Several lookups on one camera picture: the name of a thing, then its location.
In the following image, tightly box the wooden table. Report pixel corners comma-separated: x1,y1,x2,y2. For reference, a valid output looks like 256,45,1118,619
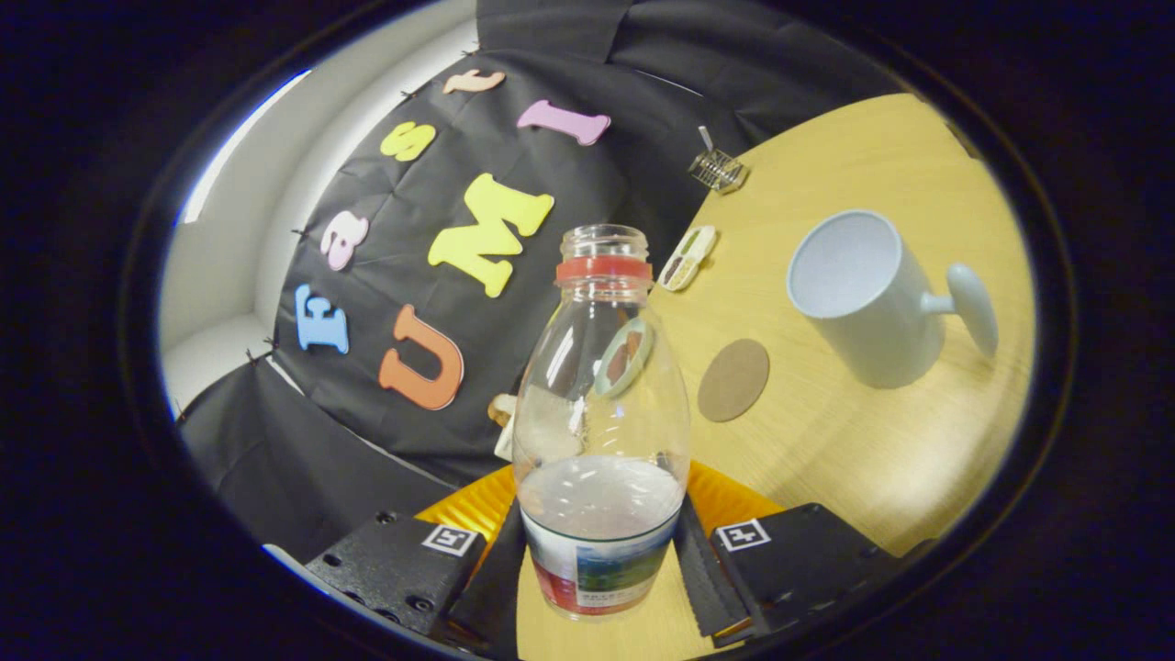
514,92,1038,661

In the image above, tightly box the long ceiling light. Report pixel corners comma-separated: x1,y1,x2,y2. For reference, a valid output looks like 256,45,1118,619
179,69,313,226

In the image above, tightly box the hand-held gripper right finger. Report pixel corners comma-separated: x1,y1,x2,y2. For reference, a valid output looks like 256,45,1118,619
675,459,937,648

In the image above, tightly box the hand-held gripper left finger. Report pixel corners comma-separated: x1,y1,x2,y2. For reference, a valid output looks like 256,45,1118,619
303,464,529,660

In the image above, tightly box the round brown coaster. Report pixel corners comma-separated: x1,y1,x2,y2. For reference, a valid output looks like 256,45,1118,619
697,338,771,423

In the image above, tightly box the white divided condiment dish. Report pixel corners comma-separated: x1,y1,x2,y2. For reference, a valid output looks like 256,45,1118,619
657,225,719,293

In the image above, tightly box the clear glass with spoon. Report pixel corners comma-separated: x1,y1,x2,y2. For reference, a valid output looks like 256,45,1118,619
688,126,749,195

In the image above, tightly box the black backdrop cloth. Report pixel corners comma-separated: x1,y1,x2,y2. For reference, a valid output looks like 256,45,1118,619
174,0,919,566

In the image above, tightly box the white cup with handle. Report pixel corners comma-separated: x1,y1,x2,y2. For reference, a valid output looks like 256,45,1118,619
787,209,1000,390

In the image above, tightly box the clear plastic juice bottle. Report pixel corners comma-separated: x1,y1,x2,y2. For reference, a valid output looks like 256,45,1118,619
511,223,692,622

